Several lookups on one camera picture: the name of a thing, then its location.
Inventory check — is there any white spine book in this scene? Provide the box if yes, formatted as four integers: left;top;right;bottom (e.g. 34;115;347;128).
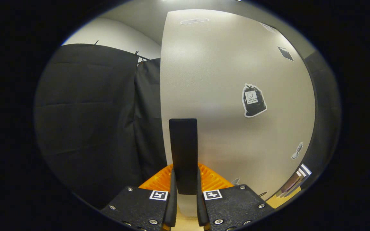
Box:
281;170;306;197

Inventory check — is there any black door handle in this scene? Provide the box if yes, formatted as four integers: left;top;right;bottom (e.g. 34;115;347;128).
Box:
169;118;199;195

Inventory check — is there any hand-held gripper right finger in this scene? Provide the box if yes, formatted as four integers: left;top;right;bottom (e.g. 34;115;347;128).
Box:
197;163;275;231

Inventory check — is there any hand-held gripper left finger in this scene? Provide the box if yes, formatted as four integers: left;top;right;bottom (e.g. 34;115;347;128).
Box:
101;164;177;231

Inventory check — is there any black backdrop cloth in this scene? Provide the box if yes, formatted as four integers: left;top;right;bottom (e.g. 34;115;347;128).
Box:
34;43;342;209

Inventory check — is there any light grey cabinet door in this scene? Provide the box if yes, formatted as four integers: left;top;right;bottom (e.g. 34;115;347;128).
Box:
160;9;316;217

